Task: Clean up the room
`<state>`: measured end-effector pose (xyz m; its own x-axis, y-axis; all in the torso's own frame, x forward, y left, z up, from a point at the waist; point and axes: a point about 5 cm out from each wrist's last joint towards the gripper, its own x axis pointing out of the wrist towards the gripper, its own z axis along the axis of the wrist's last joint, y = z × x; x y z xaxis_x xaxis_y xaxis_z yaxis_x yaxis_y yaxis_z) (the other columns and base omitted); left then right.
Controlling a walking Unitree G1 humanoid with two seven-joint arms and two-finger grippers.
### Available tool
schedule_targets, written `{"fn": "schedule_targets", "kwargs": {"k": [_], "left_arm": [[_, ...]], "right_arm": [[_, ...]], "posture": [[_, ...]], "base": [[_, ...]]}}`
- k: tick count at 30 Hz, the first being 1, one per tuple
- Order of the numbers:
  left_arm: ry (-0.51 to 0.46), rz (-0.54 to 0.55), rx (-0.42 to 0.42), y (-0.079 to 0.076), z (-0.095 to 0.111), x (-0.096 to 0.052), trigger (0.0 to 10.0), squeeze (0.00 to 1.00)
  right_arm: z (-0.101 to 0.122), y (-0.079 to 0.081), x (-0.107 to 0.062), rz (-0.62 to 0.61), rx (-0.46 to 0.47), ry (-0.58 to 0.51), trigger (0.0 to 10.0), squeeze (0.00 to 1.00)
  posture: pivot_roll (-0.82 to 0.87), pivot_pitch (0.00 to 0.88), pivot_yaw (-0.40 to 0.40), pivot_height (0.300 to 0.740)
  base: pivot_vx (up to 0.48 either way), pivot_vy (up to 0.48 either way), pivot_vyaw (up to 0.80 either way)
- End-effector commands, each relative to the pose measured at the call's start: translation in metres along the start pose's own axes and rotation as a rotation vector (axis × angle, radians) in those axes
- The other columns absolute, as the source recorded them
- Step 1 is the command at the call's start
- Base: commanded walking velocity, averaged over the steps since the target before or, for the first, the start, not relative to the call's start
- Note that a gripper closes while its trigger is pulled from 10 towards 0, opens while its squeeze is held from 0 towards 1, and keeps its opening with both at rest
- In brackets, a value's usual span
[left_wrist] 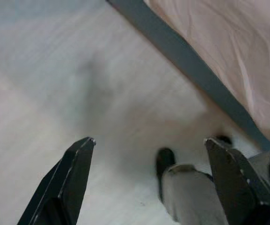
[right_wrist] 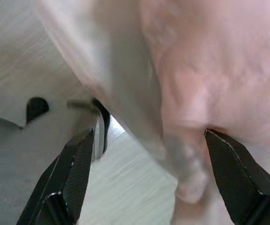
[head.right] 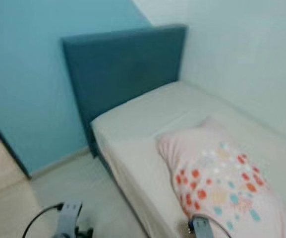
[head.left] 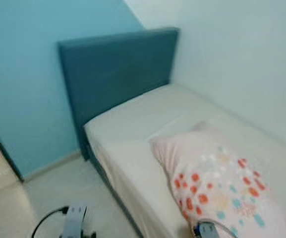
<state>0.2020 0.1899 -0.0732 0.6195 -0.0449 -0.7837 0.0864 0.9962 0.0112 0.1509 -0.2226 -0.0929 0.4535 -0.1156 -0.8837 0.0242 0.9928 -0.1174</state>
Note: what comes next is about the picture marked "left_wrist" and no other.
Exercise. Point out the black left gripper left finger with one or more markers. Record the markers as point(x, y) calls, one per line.
point(64, 187)

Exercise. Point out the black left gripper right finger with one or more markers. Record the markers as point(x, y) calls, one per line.
point(240, 187)

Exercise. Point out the grey robot left leg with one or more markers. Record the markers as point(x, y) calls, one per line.
point(188, 194)

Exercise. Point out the dark blue bed frame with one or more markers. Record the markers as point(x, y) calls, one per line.
point(184, 61)

